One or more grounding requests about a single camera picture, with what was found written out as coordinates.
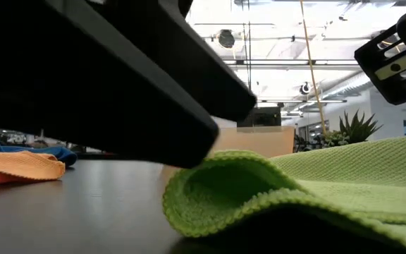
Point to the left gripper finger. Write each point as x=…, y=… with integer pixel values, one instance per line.
x=83, y=88
x=189, y=63

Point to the blue microfiber towel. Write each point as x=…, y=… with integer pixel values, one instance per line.
x=58, y=153

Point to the tan plastic basket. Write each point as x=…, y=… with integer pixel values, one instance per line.
x=259, y=141

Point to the green microfiber towel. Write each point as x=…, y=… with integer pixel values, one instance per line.
x=330, y=176

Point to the orange microfiber towel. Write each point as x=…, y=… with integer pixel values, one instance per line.
x=16, y=167

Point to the potted succulent plant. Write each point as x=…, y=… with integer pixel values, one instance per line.
x=358, y=128

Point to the white round column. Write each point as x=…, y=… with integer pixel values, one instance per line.
x=227, y=122

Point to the long ceiling light bar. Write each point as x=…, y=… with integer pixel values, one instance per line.
x=294, y=62

